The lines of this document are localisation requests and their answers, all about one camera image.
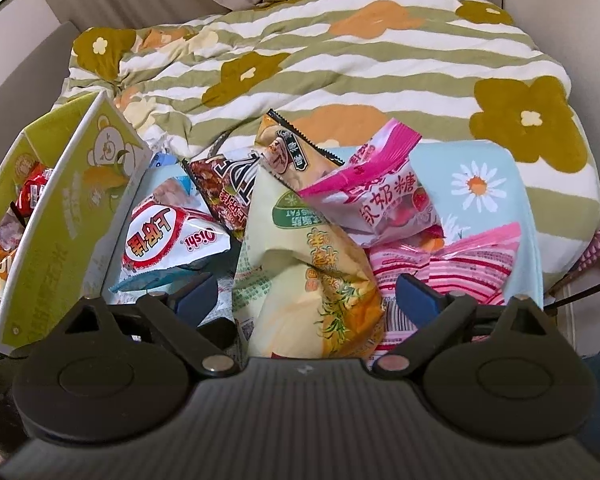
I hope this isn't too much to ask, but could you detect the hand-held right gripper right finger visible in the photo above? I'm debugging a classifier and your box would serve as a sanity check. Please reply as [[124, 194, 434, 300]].
[[372, 274, 563, 376]]

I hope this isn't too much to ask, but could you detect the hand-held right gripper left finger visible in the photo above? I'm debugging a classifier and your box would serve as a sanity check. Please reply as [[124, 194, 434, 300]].
[[42, 272, 241, 377]]

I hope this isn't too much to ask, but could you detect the pale green yellow snack packet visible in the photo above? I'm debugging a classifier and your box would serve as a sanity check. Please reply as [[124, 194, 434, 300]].
[[231, 165, 386, 361]]

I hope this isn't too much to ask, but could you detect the green cardboard box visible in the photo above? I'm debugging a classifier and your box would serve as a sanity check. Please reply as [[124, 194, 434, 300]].
[[0, 91, 153, 356]]

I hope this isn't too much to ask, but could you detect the pink striped snack packet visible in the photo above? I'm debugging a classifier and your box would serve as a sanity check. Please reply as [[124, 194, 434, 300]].
[[367, 222, 523, 351]]

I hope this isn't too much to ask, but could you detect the white red blue snack packet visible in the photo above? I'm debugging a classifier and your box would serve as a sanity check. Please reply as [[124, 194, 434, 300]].
[[109, 152, 231, 293]]

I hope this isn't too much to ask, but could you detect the pink candy packet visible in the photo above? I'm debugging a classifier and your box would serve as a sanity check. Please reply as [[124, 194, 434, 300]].
[[297, 119, 443, 248]]

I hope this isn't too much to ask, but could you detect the dark brown red snack packet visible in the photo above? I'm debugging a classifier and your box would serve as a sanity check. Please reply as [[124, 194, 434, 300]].
[[182, 150, 261, 233]]

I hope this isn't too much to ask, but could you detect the light blue daisy cloth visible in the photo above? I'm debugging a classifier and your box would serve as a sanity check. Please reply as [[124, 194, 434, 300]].
[[100, 140, 546, 311]]

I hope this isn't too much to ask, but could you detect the tan snack packet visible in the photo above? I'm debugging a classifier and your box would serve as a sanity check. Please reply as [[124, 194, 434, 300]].
[[256, 109, 346, 186]]

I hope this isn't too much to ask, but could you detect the purple patterned bin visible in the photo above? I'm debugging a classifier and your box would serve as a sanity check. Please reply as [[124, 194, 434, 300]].
[[565, 225, 600, 291]]

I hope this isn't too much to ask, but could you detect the striped floral blanket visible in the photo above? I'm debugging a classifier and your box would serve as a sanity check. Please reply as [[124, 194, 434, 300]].
[[50, 0, 600, 301]]

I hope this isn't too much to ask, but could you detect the grey headboard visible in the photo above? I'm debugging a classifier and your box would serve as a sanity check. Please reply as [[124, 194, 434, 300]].
[[0, 20, 76, 126]]

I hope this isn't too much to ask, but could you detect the black cable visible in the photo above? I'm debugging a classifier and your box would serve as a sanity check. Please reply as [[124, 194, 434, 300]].
[[545, 272, 600, 311]]

